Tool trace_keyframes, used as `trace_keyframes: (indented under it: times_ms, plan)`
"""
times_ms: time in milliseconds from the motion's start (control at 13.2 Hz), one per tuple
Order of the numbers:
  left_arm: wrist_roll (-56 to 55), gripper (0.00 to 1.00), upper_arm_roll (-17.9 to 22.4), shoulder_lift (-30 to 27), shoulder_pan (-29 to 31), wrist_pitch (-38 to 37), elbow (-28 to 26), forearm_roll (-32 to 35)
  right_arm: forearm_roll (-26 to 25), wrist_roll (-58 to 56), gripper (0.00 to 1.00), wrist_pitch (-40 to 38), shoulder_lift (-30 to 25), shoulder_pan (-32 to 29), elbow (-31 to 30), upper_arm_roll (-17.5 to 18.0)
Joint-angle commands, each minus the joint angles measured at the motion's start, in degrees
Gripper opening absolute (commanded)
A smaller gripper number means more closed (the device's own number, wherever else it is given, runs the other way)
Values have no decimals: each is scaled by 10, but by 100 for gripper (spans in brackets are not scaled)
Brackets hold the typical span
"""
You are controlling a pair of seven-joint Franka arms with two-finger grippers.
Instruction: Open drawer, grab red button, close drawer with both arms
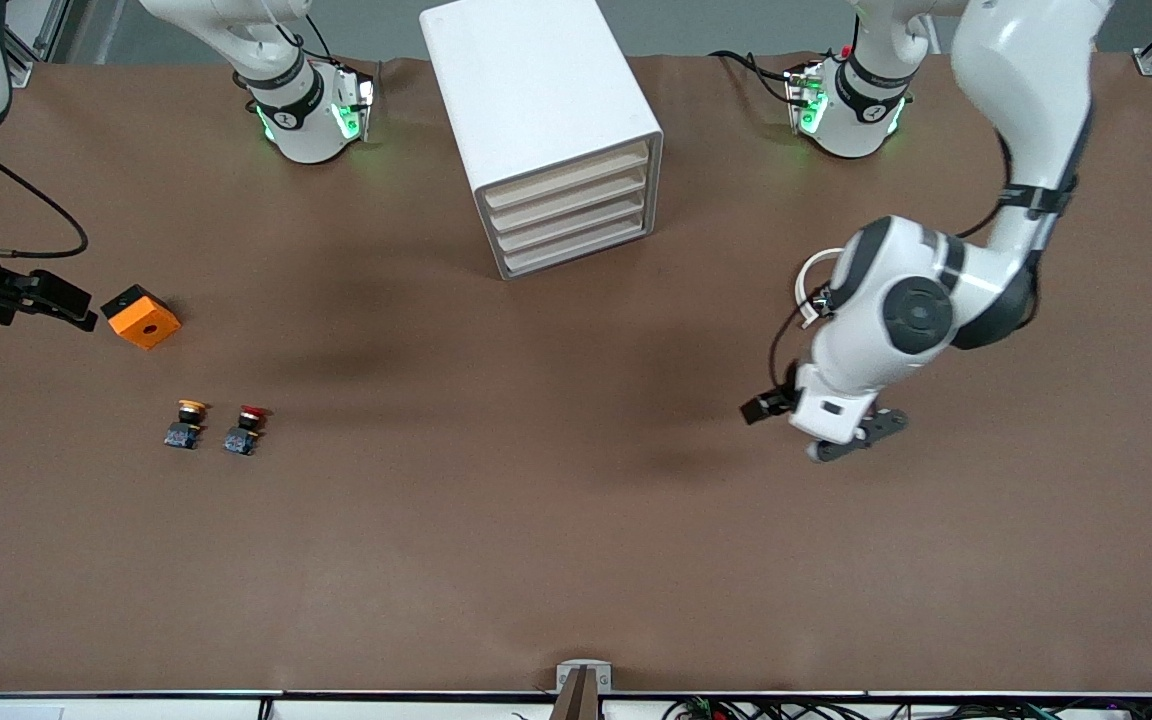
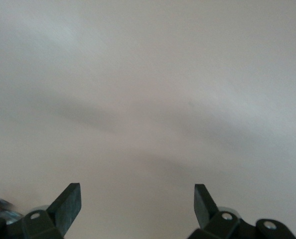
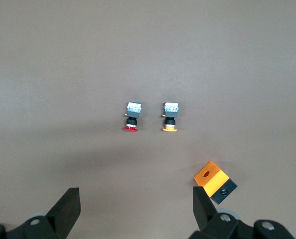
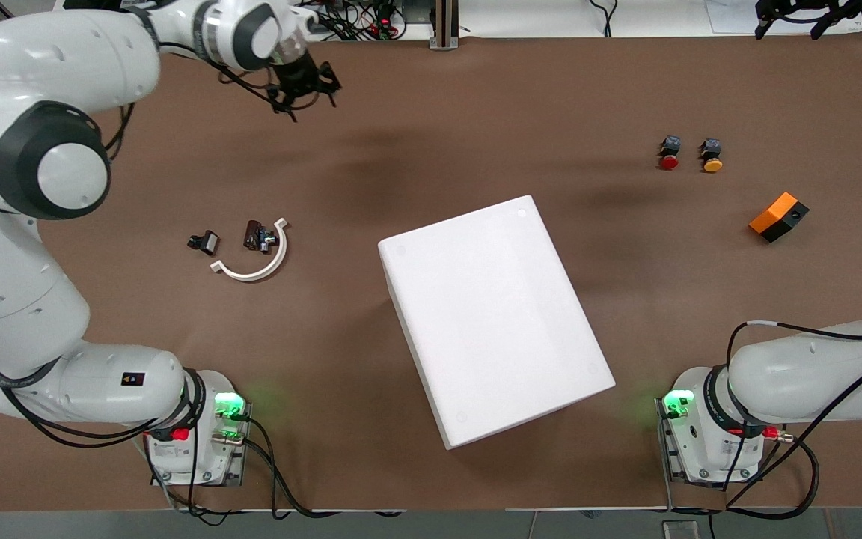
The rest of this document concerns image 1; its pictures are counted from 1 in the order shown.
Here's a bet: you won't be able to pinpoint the brown table mat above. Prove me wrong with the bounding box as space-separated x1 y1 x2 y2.
0 52 1152 696

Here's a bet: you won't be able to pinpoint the grey metal bracket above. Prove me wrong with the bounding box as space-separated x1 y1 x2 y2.
556 660 613 693

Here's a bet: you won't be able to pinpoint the white half-ring pipe clamp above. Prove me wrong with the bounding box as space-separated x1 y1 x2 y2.
794 248 847 331

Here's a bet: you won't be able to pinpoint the orange black button box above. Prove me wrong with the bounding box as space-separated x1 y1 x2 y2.
101 285 182 351

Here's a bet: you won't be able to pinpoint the yellow push button switch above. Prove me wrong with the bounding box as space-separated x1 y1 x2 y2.
164 399 210 450

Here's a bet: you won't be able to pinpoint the white table edge rail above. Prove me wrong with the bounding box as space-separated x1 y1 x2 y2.
0 690 1152 720

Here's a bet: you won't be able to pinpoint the tangled black cables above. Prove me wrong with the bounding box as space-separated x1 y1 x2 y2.
661 695 1152 720

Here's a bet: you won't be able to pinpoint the red push button switch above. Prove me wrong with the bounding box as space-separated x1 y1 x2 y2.
224 404 272 457

